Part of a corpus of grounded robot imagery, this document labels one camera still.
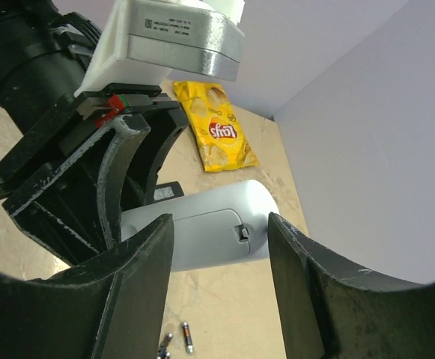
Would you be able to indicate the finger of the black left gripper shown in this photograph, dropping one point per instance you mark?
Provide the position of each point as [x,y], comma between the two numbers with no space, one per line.
[74,210]

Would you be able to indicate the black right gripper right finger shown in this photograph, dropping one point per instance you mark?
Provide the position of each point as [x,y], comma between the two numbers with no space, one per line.
[332,307]

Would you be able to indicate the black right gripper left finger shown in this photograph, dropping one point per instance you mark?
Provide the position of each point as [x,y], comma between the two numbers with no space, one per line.
[110,306]

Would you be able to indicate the yellow Lays chips bag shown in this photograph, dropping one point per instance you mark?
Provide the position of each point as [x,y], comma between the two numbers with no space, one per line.
[220,139]

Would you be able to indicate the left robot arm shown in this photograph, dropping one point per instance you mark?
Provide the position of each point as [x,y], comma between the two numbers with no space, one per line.
[43,56]

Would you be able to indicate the black remote control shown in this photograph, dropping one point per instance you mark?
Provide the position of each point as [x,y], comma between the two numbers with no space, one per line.
[167,191]

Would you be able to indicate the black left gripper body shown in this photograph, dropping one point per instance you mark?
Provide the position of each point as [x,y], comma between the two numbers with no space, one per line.
[70,121]

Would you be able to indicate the white remote control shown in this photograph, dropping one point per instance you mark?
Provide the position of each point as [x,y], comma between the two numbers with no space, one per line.
[217,227]

